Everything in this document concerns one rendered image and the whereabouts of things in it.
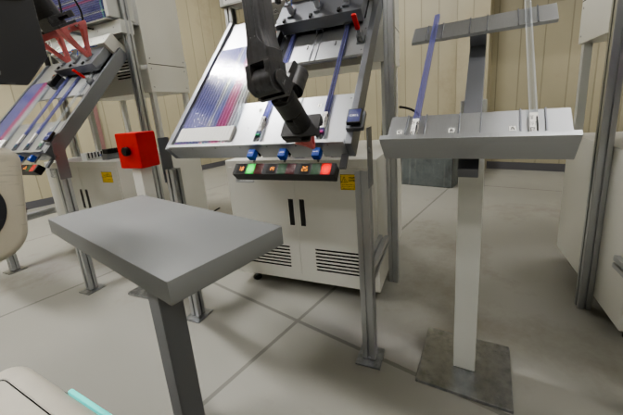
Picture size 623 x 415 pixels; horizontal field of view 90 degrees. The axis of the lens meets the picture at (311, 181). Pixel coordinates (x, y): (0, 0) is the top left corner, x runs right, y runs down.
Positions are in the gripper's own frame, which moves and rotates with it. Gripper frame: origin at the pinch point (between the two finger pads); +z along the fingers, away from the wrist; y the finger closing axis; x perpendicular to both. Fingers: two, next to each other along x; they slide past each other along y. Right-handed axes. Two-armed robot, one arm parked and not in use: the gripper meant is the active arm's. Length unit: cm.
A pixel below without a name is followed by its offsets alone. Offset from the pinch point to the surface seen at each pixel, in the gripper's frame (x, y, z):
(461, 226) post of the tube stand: 12.0, -37.3, 25.1
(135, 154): -10, 93, 13
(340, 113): -14.4, -4.4, 4.5
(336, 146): -2.1, -5.0, 4.2
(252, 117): -16.0, 27.6, 4.0
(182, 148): -3, 52, 2
